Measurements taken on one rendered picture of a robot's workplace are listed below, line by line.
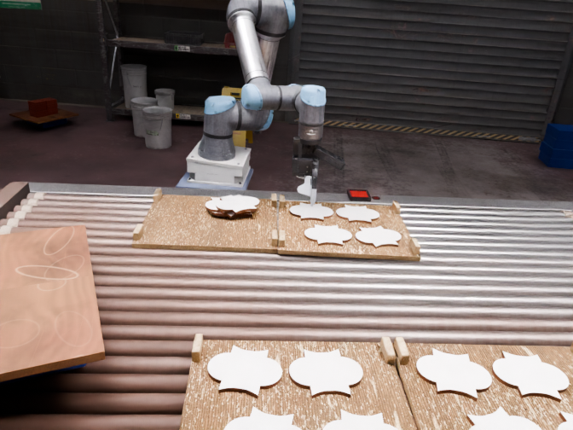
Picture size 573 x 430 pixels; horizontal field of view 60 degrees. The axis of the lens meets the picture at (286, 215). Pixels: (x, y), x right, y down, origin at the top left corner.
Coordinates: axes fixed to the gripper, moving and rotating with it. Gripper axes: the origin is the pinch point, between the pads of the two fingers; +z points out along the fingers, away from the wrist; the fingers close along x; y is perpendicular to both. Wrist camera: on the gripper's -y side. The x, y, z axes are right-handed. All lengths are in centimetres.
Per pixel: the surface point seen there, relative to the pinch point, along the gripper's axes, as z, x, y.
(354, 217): 4.9, 3.3, -13.7
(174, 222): 5.1, 11.6, 42.7
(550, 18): -36, -435, -283
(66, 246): -6, 47, 60
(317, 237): 4.7, 18.8, -0.8
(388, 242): 5.0, 19.8, -21.7
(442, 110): 72, -443, -185
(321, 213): 4.8, 2.1, -3.0
